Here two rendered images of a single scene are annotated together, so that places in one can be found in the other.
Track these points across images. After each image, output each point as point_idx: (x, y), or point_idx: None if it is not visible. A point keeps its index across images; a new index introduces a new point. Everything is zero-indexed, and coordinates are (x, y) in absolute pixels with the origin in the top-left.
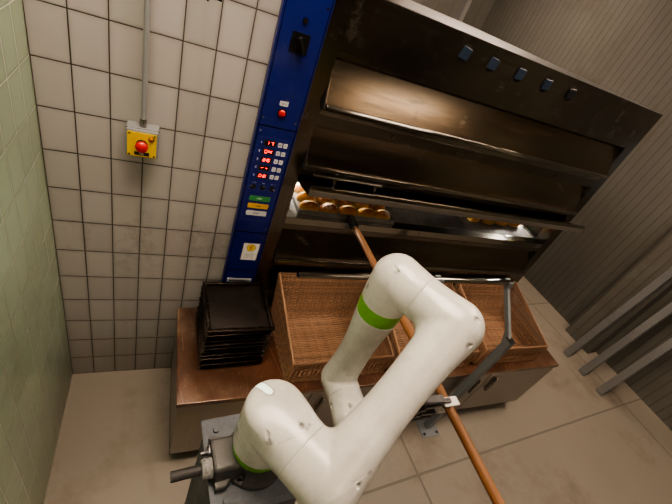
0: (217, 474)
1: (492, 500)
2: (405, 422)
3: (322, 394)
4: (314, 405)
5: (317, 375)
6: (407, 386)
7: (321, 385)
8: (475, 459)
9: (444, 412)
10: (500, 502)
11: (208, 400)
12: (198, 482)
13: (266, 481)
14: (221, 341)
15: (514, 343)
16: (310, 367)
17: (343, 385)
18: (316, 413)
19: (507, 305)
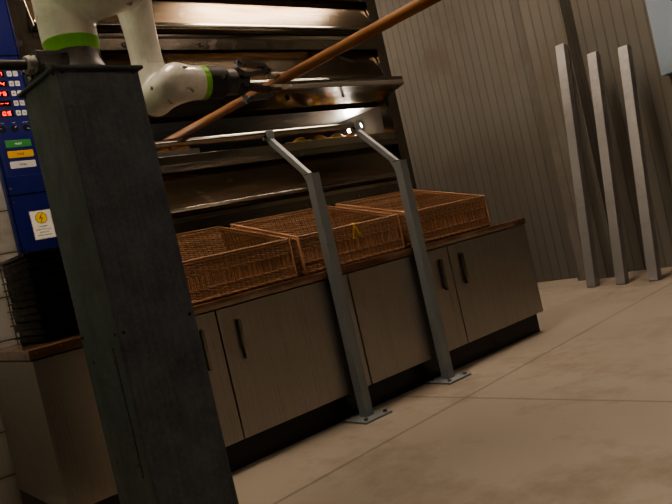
0: (39, 52)
1: (332, 49)
2: None
3: (232, 313)
4: (236, 343)
5: (207, 288)
6: None
7: (221, 298)
8: (310, 58)
9: (281, 85)
10: (336, 43)
11: (71, 339)
12: (51, 170)
13: (93, 60)
14: (50, 272)
15: (405, 159)
16: (187, 271)
17: (153, 75)
18: (252, 366)
19: (370, 140)
